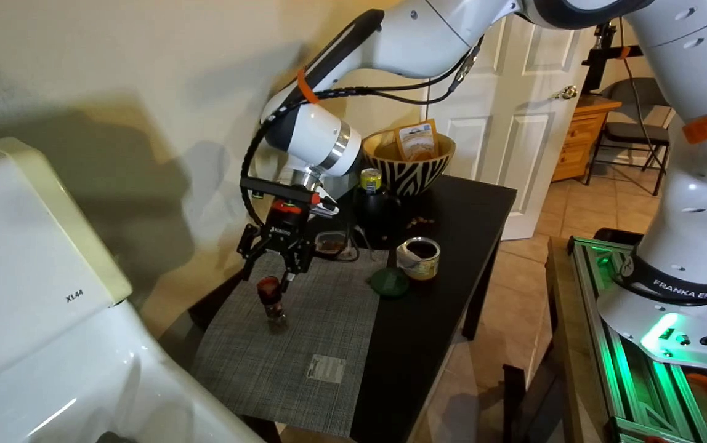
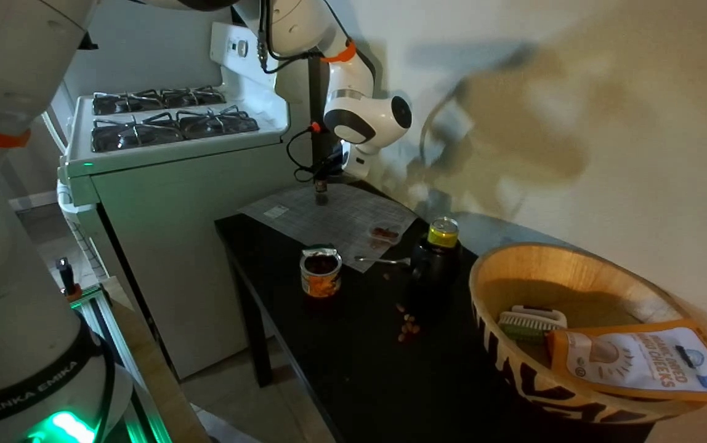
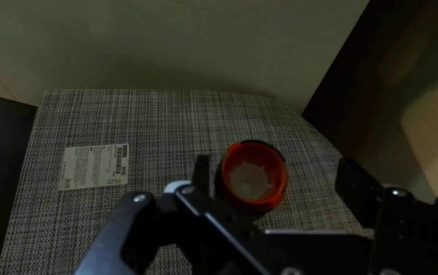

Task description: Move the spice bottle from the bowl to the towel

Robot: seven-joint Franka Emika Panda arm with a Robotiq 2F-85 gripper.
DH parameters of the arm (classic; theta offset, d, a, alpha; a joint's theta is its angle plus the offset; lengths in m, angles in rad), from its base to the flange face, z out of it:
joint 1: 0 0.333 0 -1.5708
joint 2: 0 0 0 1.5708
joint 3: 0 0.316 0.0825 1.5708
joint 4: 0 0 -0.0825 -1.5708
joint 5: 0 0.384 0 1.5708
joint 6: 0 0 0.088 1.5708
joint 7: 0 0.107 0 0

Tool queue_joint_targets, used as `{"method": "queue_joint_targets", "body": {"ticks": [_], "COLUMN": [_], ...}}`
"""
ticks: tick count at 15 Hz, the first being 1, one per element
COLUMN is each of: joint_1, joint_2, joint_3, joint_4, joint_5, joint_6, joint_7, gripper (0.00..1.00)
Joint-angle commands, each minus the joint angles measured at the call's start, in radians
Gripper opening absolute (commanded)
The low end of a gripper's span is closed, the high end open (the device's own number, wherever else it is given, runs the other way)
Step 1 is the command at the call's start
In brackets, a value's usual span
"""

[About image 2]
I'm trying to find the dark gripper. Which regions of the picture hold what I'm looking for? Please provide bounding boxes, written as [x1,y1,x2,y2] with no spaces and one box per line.
[307,121,353,199]

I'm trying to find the grey checked towel mat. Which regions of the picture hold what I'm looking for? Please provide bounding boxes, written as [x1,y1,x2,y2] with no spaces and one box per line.
[238,180,420,276]

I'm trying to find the dark bottle yellow cap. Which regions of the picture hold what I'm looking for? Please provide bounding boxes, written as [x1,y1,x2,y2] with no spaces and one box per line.
[406,214,462,318]

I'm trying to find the zebra pattern wooden bowl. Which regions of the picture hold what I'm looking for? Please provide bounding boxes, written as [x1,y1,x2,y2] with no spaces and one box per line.
[466,240,707,425]

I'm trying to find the small ceramic mug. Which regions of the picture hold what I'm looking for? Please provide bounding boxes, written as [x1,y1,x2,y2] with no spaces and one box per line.
[297,246,344,299]

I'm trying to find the small metal spoon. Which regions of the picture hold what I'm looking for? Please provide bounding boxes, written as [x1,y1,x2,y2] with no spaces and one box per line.
[354,252,414,267]

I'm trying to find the white gas stove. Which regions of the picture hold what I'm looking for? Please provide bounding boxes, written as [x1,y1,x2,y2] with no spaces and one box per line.
[53,21,297,381]

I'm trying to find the scattered red crumbs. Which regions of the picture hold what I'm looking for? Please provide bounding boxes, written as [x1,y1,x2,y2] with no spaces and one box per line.
[397,303,420,342]

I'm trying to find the black side table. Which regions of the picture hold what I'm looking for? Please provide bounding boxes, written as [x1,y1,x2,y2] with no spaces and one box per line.
[213,209,657,443]

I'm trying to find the small white brush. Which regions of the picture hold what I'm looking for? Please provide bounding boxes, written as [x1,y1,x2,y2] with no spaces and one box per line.
[497,303,568,342]

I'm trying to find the black red knob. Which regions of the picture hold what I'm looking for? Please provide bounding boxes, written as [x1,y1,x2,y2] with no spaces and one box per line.
[53,255,84,299]

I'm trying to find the orange white snack bag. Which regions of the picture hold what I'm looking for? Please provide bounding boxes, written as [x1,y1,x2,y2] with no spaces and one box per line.
[546,320,707,402]

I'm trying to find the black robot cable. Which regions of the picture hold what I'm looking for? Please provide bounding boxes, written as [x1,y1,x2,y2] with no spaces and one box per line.
[282,121,324,185]

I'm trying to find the aluminium robot stand frame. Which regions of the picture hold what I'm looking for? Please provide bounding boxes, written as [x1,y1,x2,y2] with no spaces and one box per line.
[64,278,206,443]

